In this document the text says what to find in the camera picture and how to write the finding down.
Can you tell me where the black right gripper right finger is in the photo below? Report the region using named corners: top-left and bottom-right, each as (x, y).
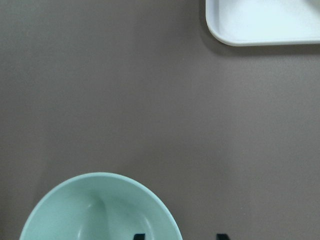
top-left (216, 233), bottom-right (229, 240)

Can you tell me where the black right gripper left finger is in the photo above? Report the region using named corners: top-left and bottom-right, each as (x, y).
top-left (133, 233), bottom-right (146, 240)

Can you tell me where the mint green bowl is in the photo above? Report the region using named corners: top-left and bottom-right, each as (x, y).
top-left (20, 172), bottom-right (182, 240)

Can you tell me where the cream serving tray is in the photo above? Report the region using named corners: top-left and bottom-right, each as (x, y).
top-left (205, 0), bottom-right (320, 47)

